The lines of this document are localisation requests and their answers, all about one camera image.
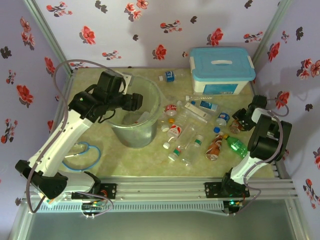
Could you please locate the green bottle yellow cap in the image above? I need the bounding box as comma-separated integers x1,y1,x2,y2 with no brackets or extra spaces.
223,134,249,159

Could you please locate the clear bottle long white label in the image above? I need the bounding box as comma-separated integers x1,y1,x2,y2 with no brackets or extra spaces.
184,101,209,124

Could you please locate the clear bottle green cap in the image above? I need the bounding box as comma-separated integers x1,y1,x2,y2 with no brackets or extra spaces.
181,134,205,167

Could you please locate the crushed clear bottle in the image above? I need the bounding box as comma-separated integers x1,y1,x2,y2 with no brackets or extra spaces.
176,111,195,126

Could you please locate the blue label bottle white cap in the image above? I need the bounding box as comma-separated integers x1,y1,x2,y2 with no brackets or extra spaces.
157,70,187,83

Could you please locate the red white label bottle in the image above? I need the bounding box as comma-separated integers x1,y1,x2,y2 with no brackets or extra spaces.
162,123,183,150

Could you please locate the green label bottle white cap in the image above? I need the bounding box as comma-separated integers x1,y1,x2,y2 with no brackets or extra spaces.
167,146,187,162

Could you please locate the clear plastic bin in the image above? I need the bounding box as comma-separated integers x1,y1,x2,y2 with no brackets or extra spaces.
104,72,163,150

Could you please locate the brown label bottle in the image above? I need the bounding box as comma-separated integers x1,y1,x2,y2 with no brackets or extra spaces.
205,131,225,161

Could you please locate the white storage box blue lid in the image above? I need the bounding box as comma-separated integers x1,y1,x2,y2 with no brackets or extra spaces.
188,46,257,96

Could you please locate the blue stethoscope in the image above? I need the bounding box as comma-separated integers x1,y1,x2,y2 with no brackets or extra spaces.
62,141,102,173

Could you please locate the large clear bottle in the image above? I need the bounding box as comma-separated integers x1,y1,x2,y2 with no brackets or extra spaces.
176,123,198,152

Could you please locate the small clear bottle white cap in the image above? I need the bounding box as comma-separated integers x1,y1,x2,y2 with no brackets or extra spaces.
156,112,171,133

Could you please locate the crushed red label bottle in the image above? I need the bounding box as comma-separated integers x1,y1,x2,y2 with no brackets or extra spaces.
164,102,179,118

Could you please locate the clear box with colourful contents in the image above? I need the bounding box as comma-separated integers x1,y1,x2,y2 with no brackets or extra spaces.
39,195,61,208

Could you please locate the left arm grey cable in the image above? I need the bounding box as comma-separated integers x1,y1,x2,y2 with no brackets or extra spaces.
26,59,120,215

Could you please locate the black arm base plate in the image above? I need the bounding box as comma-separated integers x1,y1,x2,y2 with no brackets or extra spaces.
71,183,118,201
204,181,251,200

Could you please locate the aluminium corner post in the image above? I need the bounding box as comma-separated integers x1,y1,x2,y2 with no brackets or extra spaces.
23,0,75,75
251,0,294,65

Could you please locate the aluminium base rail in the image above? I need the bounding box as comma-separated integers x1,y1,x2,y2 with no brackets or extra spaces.
24,176,300,201

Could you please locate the white slotted cable duct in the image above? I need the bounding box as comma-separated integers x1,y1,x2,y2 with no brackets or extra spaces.
33,200,224,213

